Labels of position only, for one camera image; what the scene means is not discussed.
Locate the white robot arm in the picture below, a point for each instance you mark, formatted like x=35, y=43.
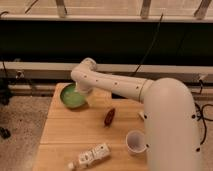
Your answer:
x=171, y=126

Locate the green ceramic bowl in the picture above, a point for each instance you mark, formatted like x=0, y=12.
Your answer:
x=71, y=98

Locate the translucent yellowish gripper tool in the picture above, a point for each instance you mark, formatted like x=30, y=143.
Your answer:
x=90, y=99

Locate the white rectangular sponge block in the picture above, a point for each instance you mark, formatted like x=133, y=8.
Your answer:
x=141, y=114

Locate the white paper cup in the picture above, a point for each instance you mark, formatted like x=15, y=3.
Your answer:
x=135, y=142

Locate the black object at left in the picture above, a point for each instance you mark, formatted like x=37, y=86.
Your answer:
x=5, y=96

